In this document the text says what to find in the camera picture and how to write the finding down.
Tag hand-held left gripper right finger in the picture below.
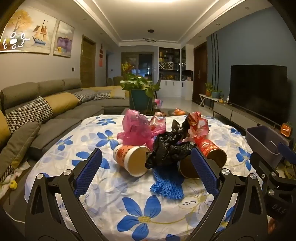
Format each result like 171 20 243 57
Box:
191 147 269 241

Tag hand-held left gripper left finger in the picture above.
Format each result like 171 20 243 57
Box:
24 148 103 241

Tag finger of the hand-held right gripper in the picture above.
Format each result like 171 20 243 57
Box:
250 151 279 183
277 142 296 163

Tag brown paper cup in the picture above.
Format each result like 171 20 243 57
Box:
178 155 204 180

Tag red cylindrical can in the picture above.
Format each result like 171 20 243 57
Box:
193 137 228 168

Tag grey plastic bin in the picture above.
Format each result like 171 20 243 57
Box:
245 125 290 168

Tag white orange paper cup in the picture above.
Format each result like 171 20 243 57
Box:
113 144 151 178

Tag blue knitted cloth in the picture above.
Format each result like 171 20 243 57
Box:
150 166 185 200

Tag red snack bag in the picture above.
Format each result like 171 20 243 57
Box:
186 112 210 142

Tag black plastic bag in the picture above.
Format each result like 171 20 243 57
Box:
144 119 197 169

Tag pink plastic bag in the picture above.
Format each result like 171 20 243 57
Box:
117 109 154 150

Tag pink white plastic wrapper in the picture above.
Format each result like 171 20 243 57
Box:
149 116 168 139

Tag orange desk clock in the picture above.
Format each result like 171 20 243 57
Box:
281 122 291 137

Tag blue floral blanket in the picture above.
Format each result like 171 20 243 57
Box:
24 113 264 241

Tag grey television cabinet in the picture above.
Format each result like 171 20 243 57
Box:
213 101 285 132

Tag black television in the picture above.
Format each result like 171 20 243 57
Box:
229 65 288 127

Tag grey sofa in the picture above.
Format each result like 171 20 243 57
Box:
0 77 131 183

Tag white cloth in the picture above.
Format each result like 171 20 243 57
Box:
0 162 30 186

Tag dark coffee table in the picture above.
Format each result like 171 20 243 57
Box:
122 107 190 117

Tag small white folding table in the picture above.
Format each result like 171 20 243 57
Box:
199 94 222 108

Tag grey yellow cushion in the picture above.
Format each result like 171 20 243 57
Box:
0 122 42 183

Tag small yellow houndstooth cushion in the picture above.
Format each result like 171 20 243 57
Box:
94 89 126 100

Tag small potted plants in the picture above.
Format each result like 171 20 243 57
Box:
205 82 222 99

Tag long yellow houndstooth cushion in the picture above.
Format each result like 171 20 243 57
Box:
5 92 80 133

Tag potted plant in teal pot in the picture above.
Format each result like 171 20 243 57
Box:
120 74 161 115

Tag white display cabinet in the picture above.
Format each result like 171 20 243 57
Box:
158 46 193 100

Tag dark wooden door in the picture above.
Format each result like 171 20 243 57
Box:
193 42 207 105

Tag light wooden door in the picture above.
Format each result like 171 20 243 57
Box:
81 35 96 87

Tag yellow flowers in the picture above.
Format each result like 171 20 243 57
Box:
121 62 134 75

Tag glass balcony door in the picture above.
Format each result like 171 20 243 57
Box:
121 51 154 81

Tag purple painting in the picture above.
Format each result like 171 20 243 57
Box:
53 20 75 58

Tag sailboat painting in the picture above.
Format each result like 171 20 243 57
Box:
0 6 58 55

